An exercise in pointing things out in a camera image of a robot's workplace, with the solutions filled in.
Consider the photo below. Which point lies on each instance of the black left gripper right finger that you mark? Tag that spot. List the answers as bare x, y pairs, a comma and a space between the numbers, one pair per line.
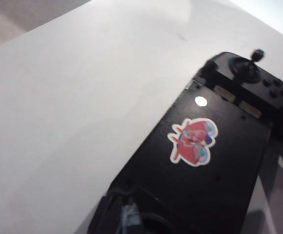
131, 217

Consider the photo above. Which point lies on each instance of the black remote control with sticker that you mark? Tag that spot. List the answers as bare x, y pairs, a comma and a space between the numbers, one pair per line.
205, 175

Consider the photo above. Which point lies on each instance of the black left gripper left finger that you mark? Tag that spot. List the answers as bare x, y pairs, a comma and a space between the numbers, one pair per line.
107, 214

